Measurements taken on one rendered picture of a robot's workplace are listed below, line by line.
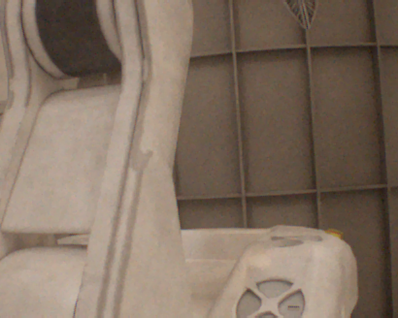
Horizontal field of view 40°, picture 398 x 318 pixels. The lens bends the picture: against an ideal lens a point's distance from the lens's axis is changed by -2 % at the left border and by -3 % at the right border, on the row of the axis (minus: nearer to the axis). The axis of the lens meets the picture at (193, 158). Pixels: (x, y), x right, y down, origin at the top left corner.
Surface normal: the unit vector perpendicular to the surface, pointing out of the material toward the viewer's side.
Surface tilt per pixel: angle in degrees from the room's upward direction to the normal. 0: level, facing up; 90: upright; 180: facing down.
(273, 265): 38
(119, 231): 64
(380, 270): 90
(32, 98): 90
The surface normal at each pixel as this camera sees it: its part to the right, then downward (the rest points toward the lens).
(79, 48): -0.23, 0.72
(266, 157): -0.13, 0.00
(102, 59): -0.14, 0.88
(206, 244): -0.40, -0.33
